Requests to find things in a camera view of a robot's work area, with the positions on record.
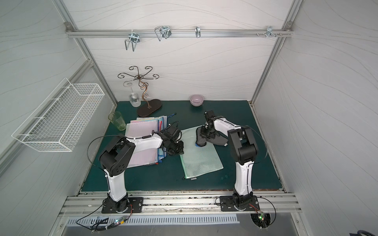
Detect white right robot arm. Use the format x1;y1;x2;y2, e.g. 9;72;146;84
196;110;258;209

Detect blue zipper document bag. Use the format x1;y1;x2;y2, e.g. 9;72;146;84
158;113;176;163

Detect metal hook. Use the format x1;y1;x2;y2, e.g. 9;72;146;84
256;26;282;38
125;32;140;52
154;26;172;41
195;26;201;38

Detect grey blue microfibre cloth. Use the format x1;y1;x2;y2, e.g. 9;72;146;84
195;125;228;147

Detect dark oval stand base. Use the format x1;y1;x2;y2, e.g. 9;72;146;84
117;65;163;118

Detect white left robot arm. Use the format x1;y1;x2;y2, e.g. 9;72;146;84
99;125;184;203

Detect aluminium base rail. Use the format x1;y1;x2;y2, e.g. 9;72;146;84
59;190;302;217

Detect pink mesh document bag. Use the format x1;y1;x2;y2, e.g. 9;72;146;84
126;120;160;169

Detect aluminium top cross rail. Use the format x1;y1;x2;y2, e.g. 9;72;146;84
67;28;294;39

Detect green mesh document bag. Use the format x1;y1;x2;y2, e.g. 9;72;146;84
180;126;223;179

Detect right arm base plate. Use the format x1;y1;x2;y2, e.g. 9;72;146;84
219;195;260;212

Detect hanging wine glass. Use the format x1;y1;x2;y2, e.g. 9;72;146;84
123;82;141;107

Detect white vent strip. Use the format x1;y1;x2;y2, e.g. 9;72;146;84
66;214;240;227

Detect white wire basket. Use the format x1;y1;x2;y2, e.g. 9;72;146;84
12;78;104;152

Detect green plastic cup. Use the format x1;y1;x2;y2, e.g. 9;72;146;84
108;111;127;131

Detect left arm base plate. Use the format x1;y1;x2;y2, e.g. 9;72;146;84
101;196;144;214

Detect lilac ceramic bowl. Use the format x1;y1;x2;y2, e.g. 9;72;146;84
190;94;204;107

